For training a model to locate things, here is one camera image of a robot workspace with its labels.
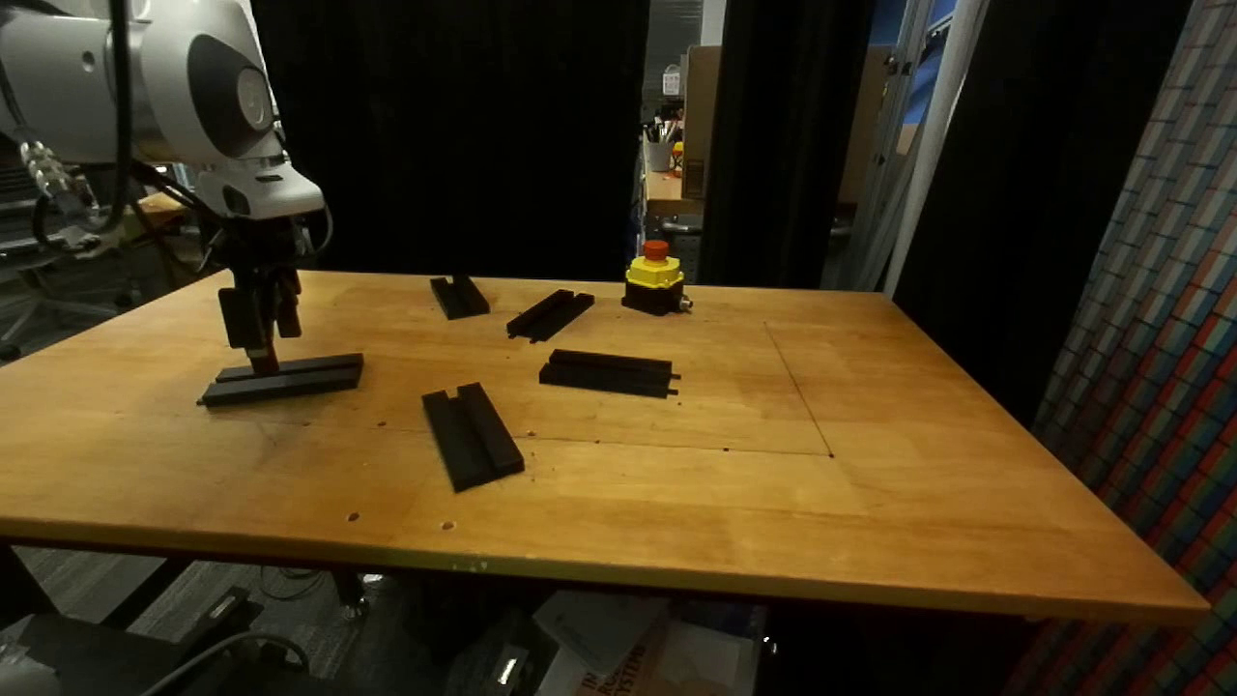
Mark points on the black office chair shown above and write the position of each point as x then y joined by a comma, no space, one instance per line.
116,653

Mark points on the white upright pole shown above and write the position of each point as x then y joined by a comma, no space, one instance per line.
934,130

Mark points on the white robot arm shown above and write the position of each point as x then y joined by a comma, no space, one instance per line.
194,65

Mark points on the yellow red emergency stop button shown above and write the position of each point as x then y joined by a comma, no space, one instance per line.
653,278

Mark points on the narrow black curtain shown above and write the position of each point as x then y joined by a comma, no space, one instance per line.
778,141

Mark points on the colourful patterned backdrop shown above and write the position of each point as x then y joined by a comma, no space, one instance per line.
1146,387

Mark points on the black curtain beside backdrop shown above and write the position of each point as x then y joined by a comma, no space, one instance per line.
1029,194

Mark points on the papers and box under table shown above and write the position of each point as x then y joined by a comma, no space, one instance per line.
644,643

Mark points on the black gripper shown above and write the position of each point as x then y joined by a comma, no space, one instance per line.
268,244

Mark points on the brown cardboard box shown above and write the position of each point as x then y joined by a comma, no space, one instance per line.
699,117

